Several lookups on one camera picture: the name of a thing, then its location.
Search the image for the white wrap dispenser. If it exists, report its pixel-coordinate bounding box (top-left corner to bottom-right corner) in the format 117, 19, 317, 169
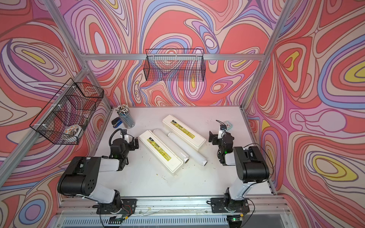
163, 115, 206, 151
139, 130, 183, 175

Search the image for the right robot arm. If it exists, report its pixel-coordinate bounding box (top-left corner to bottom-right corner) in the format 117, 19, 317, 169
207, 124, 270, 214

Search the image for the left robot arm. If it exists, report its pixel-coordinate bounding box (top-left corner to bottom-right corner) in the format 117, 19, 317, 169
57, 128, 139, 217

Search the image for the teal alarm clock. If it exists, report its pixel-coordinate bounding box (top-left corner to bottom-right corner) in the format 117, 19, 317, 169
224, 121, 232, 130

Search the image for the blue stapler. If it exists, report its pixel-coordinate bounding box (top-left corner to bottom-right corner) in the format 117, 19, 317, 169
111, 117, 123, 128

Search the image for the pencil cup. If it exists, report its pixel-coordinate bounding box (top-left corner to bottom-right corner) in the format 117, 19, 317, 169
116, 104, 135, 129

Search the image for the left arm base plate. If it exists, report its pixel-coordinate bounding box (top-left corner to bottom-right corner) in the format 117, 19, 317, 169
93, 198, 137, 216

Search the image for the left wire basket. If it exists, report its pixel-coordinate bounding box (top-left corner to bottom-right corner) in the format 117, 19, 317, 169
29, 78, 104, 145

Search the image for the wire basket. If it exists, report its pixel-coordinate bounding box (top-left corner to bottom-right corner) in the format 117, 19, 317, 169
29, 78, 104, 145
143, 48, 206, 82

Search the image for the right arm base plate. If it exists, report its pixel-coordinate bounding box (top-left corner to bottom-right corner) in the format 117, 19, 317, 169
207, 197, 250, 214

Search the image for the back wire basket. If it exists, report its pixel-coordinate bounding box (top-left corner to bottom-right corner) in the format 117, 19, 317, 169
143, 48, 206, 82

